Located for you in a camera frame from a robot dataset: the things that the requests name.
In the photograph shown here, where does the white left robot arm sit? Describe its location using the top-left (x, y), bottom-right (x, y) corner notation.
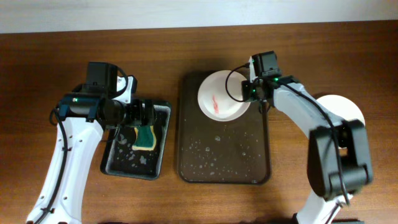
top-left (26, 83), bottom-right (157, 223)

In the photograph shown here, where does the white plate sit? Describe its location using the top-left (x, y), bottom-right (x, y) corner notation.
top-left (317, 95), bottom-right (366, 125)
top-left (197, 70), bottom-right (250, 122)

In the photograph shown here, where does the white plate back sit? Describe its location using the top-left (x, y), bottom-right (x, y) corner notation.
top-left (197, 70), bottom-right (250, 122)

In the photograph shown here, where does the green yellow sponge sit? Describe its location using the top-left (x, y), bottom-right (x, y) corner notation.
top-left (132, 126), bottom-right (157, 151)

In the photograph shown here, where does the large brown serving tray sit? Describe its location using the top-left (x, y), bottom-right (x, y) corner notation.
top-left (177, 72), bottom-right (272, 185)

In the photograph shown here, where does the small black soapy tray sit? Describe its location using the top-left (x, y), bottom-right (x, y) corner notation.
top-left (100, 100), bottom-right (172, 180)

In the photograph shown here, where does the white plate front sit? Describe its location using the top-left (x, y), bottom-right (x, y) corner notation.
top-left (317, 95), bottom-right (366, 125)

